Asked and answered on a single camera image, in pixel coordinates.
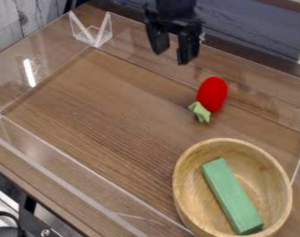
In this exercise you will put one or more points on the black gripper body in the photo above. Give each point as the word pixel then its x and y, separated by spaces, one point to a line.
pixel 161 24

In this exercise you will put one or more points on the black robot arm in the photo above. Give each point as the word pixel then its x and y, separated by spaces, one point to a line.
pixel 170 7

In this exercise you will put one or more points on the clear acrylic enclosure wall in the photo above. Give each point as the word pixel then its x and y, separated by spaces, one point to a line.
pixel 96 123

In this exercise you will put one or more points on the green rectangular block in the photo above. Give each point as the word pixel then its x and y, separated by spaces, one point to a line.
pixel 239 208

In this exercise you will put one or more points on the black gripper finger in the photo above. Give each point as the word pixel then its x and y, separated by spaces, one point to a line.
pixel 159 37
pixel 190 42

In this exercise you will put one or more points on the red plush radish green leaves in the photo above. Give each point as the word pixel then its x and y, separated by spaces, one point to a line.
pixel 210 99

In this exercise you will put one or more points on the clear acrylic corner bracket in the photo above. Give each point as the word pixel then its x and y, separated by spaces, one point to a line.
pixel 95 36

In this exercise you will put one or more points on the black metal table frame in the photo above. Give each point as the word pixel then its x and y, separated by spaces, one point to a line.
pixel 40 222

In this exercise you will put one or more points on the wooden bowl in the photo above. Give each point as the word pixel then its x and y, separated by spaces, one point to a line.
pixel 262 176

